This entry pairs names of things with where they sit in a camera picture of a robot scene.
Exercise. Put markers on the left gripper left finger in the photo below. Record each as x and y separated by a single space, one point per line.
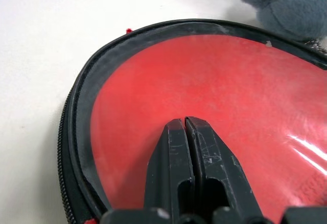
173 162

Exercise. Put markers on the red table tennis paddle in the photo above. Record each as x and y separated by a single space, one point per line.
204 81

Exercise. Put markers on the black paddle case clear window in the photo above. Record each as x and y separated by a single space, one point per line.
84 86

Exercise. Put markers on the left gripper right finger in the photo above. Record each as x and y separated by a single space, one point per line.
214 168

